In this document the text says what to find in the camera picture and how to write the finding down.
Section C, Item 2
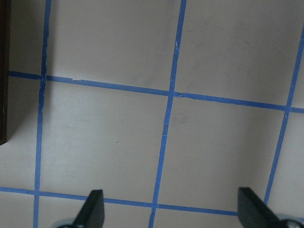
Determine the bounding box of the dark wooden drawer cabinet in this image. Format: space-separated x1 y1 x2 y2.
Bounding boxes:
0 0 11 145

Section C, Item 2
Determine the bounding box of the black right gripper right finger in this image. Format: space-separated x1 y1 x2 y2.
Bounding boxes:
237 187 288 228

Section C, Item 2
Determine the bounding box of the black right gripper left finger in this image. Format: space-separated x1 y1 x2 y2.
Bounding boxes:
72 190 105 228

